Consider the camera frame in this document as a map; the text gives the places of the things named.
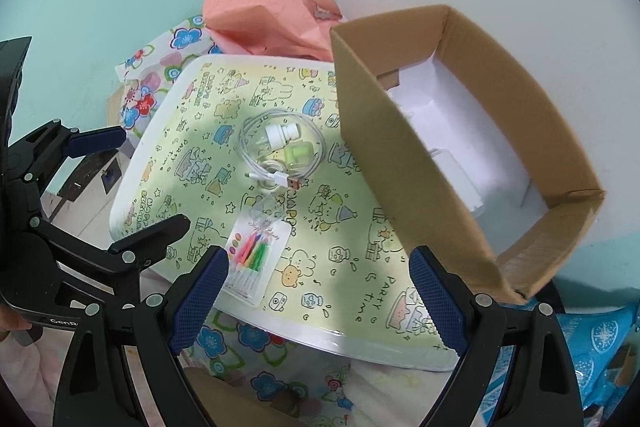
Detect floral printed cloth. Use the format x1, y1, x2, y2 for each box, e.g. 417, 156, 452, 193
114, 14, 451, 427

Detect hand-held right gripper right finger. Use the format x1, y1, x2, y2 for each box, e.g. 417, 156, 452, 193
407, 246, 586, 427

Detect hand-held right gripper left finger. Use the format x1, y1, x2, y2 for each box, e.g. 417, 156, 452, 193
52, 246, 231, 427

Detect white charging cable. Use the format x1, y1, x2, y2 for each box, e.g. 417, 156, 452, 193
237, 109, 326, 191

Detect blue snowflake plastic bag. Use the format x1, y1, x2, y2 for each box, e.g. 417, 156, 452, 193
554, 306, 637, 409

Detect pink blanket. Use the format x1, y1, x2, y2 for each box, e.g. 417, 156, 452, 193
0, 327, 71, 427

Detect person's left hand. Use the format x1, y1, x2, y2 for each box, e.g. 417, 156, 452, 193
0, 304, 33, 348

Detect pink crumpled paper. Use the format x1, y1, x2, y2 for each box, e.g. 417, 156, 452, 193
202, 0, 346, 60

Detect green bottle with white cap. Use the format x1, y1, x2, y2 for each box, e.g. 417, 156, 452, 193
264, 121, 317, 172

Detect brown cardboard box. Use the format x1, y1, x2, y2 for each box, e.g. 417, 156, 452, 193
329, 4, 607, 305

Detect pack of colourful birthday candles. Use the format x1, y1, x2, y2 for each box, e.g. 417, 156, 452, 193
222, 207, 294, 306

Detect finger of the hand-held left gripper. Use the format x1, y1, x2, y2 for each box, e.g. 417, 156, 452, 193
29, 215, 192, 309
7, 119, 127, 194

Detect white paper box lining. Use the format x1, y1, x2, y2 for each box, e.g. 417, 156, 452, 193
385, 47, 531, 212

